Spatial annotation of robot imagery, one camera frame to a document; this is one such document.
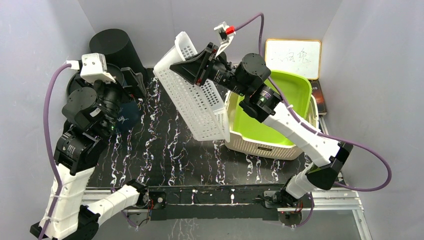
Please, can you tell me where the beige perforated plastic basket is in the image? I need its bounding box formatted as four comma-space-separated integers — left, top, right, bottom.
224, 91, 304, 160

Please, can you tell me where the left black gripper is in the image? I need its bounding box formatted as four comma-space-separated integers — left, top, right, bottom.
77, 67, 145, 136

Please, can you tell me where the large black plastic bucket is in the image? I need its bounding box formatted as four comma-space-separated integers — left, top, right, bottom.
88, 28, 148, 79

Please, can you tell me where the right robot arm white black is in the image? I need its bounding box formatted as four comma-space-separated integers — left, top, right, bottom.
169, 43, 353, 207

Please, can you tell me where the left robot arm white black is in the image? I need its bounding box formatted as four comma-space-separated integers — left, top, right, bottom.
30, 67, 150, 240

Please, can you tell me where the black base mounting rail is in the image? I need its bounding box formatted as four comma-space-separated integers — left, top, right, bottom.
117, 183, 316, 222

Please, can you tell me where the dark blue cylindrical bin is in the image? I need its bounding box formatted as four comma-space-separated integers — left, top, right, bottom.
66, 62, 145, 133

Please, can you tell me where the solid green plastic tub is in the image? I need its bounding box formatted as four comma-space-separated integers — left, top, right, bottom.
232, 70, 312, 146

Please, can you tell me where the dark book behind basket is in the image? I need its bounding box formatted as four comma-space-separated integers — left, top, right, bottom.
310, 79, 328, 116

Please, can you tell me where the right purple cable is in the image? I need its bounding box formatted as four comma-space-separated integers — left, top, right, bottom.
233, 12, 393, 229

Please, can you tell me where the small whiteboard with writing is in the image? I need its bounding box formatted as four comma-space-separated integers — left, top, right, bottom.
264, 39, 322, 80

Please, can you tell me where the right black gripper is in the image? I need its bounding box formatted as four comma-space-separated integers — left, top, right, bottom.
170, 44, 249, 98

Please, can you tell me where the aluminium frame rail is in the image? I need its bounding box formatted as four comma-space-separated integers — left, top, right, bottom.
59, 115, 373, 240

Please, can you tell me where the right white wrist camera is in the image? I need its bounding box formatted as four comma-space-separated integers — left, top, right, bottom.
213, 21, 236, 56

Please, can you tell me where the green perforated plastic basket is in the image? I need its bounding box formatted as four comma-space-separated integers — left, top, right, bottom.
153, 31, 230, 141

